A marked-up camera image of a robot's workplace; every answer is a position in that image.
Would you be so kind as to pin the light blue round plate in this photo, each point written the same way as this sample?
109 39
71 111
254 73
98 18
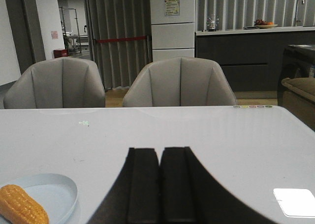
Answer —
56 193

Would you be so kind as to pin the metal kitchen faucet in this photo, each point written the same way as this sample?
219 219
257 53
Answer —
298 17

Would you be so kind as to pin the tan cushioned seat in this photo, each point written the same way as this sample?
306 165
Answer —
299 99

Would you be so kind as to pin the dark side table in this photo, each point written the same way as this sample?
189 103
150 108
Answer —
297 62

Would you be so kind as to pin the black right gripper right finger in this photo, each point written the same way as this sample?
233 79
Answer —
191 195

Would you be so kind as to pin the orange toy corn cob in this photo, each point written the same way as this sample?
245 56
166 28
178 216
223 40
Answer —
19 208

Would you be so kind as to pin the red trash bin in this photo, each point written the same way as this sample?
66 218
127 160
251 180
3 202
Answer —
58 53

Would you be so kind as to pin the left grey upholstered chair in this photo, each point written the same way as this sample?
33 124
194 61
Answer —
64 82

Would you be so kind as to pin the fruit bowl on counter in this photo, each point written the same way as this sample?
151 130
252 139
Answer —
262 24

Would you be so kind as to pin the red barrier belt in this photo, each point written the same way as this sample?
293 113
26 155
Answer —
122 39

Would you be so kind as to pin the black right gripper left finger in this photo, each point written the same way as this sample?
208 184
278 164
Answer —
134 196

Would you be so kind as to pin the grey upholstered chair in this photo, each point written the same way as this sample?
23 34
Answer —
180 81
64 82

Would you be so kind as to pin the dark kitchen counter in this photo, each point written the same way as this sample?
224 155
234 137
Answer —
251 59

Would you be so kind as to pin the white refrigerator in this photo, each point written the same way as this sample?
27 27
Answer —
173 28

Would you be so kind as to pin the right grey upholstered chair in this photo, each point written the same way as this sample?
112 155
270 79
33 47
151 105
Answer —
180 81

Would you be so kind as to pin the metal shelving rack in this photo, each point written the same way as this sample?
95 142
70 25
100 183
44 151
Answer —
72 37

